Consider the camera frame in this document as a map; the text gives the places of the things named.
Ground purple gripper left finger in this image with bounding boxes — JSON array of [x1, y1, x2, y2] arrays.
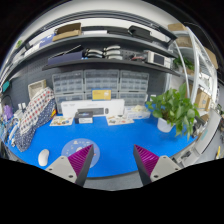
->
[[46, 145, 94, 186]]

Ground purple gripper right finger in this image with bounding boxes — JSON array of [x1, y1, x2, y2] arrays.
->
[[133, 145, 180, 185]]

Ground white computer mouse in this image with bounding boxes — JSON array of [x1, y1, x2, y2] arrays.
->
[[38, 149, 49, 166]]

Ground blue desk mat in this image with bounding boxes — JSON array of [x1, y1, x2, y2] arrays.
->
[[7, 116, 194, 177]]

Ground small black box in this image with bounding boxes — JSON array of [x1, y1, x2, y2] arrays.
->
[[74, 112, 93, 124]]

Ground left sticker sheet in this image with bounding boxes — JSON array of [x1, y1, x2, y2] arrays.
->
[[50, 116, 73, 127]]

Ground sticker sheet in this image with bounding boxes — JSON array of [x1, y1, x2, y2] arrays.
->
[[50, 116, 73, 127], [106, 115, 134, 126]]

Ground clear plastic bag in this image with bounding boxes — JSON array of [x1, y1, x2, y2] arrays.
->
[[124, 105, 150, 119]]

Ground right sticker sheet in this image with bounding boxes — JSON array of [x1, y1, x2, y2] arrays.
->
[[106, 115, 134, 126]]

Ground green potted plant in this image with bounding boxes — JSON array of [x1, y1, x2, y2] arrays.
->
[[146, 83, 199, 138]]

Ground white keyboard box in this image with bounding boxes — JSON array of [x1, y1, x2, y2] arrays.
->
[[61, 99, 125, 117]]

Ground patterned fabric bundle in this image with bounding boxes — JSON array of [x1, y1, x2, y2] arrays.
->
[[14, 87, 56, 152]]

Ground yellow card box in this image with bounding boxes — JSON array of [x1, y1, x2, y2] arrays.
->
[[92, 89, 111, 100]]

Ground grey drawer organizer cabinet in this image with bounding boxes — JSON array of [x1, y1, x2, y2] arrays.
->
[[52, 69, 149, 114]]

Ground white electronic instrument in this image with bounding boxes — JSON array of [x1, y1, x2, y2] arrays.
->
[[144, 50, 171, 68]]

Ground dark blue flat box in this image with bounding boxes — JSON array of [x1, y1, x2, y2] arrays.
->
[[48, 51, 82, 65]]

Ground cardboard box on shelf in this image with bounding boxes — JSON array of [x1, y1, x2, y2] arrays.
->
[[52, 23, 82, 42]]

